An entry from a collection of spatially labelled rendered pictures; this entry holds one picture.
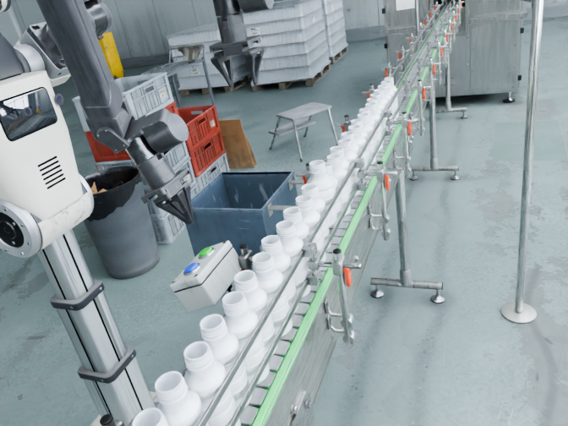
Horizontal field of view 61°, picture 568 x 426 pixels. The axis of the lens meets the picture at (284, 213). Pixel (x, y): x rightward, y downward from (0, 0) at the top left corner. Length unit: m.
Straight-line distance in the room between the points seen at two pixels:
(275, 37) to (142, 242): 4.98
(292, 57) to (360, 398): 6.06
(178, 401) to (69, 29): 0.56
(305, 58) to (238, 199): 5.70
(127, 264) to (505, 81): 4.13
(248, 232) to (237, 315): 0.86
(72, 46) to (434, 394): 1.82
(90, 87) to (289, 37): 6.73
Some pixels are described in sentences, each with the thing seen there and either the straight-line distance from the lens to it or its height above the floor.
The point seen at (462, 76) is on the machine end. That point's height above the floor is 0.32.
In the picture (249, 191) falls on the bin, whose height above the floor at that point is 0.87.
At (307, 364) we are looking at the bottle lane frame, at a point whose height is 0.92.
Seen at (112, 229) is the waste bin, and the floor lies 0.38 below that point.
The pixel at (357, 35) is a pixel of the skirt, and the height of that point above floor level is 0.12.
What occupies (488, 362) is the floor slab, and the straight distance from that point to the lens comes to 2.32.
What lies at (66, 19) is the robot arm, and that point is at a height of 1.60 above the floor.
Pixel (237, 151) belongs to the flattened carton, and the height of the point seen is 0.18.
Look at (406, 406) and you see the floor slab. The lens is 2.13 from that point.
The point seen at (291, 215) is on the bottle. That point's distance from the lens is 0.99.
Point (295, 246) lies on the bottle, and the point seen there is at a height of 1.12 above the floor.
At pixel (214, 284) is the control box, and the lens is 0.97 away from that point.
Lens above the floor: 1.61
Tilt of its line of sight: 26 degrees down
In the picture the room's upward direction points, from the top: 11 degrees counter-clockwise
